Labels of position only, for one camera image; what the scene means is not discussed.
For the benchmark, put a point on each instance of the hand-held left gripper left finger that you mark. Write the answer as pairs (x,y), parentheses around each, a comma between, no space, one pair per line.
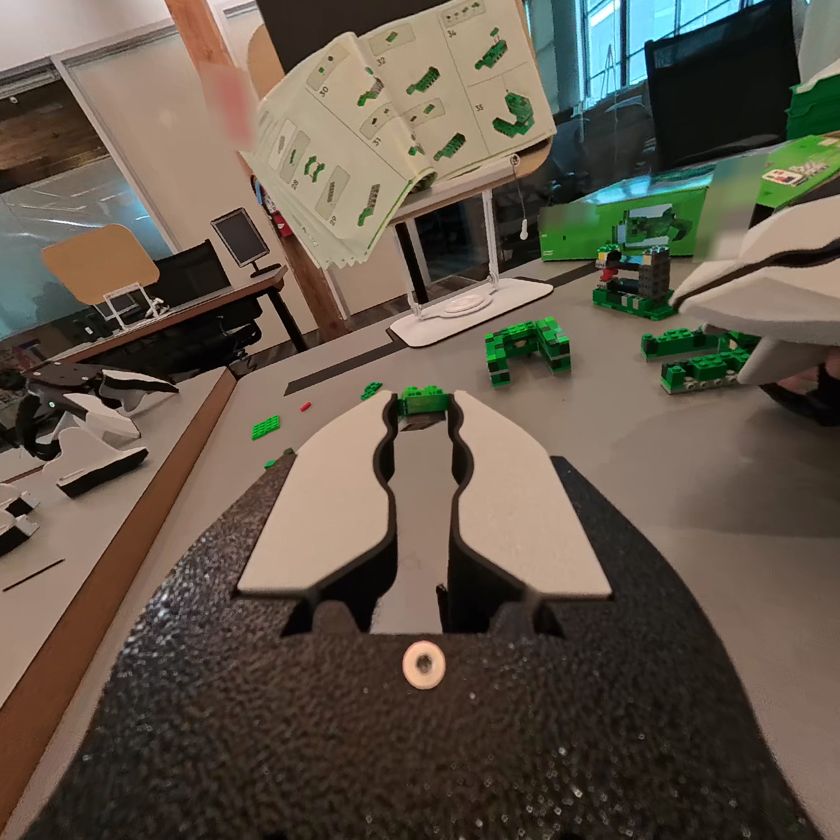
(315,499)

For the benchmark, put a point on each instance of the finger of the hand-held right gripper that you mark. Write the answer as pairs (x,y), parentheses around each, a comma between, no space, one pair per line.
(787,229)
(781,302)

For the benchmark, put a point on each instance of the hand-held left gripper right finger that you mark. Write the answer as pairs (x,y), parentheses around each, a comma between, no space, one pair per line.
(525,505)

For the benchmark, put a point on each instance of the small green brick assembly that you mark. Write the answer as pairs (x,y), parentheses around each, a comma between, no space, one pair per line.
(423,400)

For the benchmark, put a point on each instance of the grey desk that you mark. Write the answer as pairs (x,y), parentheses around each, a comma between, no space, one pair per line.
(656,525)

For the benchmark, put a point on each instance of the dark wooden desk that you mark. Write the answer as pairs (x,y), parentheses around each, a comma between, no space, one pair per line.
(216,302)

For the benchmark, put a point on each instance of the person's right hand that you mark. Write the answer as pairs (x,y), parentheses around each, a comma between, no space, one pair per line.
(830,367)

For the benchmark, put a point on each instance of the open green cardboard box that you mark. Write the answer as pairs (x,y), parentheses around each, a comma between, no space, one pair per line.
(800,164)

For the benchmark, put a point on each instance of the long green brick strip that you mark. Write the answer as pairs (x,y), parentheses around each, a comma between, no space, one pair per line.
(695,341)
(702,371)

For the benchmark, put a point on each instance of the flat green brick plate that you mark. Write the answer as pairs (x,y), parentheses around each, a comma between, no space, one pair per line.
(266,428)

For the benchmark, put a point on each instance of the stack of green trays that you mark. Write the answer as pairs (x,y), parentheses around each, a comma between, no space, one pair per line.
(814,111)

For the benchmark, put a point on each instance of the brick build with minifigure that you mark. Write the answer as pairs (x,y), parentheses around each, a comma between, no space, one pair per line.
(633,282)

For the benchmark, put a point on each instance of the green arch brick build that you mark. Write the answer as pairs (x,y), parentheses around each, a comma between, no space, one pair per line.
(528,348)

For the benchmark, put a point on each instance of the black mesh office chair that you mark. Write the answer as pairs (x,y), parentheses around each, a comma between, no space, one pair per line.
(715,85)

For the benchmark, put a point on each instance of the green toy brick box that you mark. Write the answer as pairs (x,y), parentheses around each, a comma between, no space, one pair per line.
(623,223)

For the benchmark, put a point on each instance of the white book stand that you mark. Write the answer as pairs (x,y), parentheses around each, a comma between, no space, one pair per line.
(459,315)

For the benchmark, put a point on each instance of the grey wood-edged table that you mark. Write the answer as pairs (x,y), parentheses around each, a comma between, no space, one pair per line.
(98,525)

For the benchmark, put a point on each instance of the spare hand-held gripper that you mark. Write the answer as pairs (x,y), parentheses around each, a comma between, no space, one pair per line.
(72,400)

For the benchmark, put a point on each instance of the red fire extinguisher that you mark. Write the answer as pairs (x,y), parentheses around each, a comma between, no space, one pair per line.
(281,223)

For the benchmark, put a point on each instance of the tan board book stand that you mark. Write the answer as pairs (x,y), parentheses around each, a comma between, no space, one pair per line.
(98,262)

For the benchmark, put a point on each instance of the brick building instruction booklet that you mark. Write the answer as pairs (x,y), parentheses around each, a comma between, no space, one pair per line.
(394,111)

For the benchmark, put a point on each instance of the wooden post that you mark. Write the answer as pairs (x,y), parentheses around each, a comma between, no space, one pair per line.
(308,289)

